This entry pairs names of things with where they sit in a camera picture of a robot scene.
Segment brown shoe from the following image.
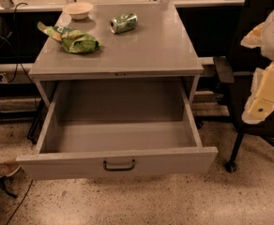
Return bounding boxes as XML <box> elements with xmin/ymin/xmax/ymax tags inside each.
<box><xmin>0</xmin><ymin>161</ymin><xmax>20</xmax><ymax>178</ymax></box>

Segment black top drawer handle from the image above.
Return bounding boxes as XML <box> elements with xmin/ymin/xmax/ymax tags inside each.
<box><xmin>103</xmin><ymin>159</ymin><xmax>136</xmax><ymax>173</ymax></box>

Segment green chip bag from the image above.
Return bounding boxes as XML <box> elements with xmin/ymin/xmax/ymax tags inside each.
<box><xmin>38</xmin><ymin>22</ymin><xmax>101</xmax><ymax>53</ymax></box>

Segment green soda can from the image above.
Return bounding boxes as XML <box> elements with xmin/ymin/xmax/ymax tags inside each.
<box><xmin>109</xmin><ymin>12</ymin><xmax>138</xmax><ymax>34</ymax></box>

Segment grey metal drawer cabinet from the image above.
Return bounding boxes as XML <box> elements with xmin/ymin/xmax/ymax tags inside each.
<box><xmin>29</xmin><ymin>3</ymin><xmax>203</xmax><ymax>104</ymax></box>

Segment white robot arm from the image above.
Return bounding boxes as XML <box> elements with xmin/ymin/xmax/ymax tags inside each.
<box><xmin>240</xmin><ymin>9</ymin><xmax>274</xmax><ymax>125</ymax></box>

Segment black power cable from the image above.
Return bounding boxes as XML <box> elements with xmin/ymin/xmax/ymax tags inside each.
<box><xmin>0</xmin><ymin>2</ymin><xmax>41</xmax><ymax>225</ymax></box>

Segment yellow white gripper body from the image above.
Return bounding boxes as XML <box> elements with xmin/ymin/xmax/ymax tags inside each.
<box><xmin>242</xmin><ymin>62</ymin><xmax>274</xmax><ymax>125</ymax></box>

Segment white wall power outlet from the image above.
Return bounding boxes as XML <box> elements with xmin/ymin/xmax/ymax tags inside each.
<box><xmin>0</xmin><ymin>73</ymin><xmax>8</xmax><ymax>83</ymax></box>

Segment grey top drawer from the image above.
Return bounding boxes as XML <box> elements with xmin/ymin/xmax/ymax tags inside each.
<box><xmin>17</xmin><ymin>79</ymin><xmax>218</xmax><ymax>180</ymax></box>

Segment black office chair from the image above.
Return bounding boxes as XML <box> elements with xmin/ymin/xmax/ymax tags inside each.
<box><xmin>214</xmin><ymin>0</ymin><xmax>274</xmax><ymax>173</ymax></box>

